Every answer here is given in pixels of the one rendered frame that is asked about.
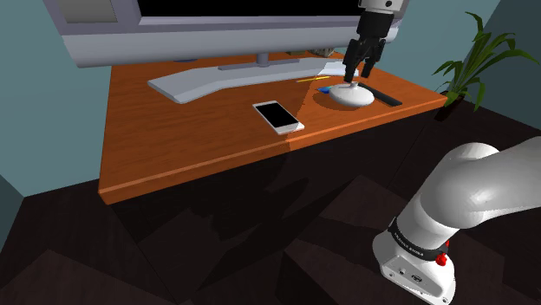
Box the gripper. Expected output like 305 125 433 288
342 10 395 84

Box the white paper sheet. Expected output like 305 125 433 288
323 61 361 79

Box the white squat vase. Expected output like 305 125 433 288
329 81 376 108

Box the black remote control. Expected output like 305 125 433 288
358 81 403 108

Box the white smartphone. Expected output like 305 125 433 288
252 100 306 136

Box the potted green plant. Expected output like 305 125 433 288
431 11 541 124

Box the large grey monitor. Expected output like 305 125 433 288
42 0 411 105

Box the orange wooden desk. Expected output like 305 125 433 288
97 50 448 206

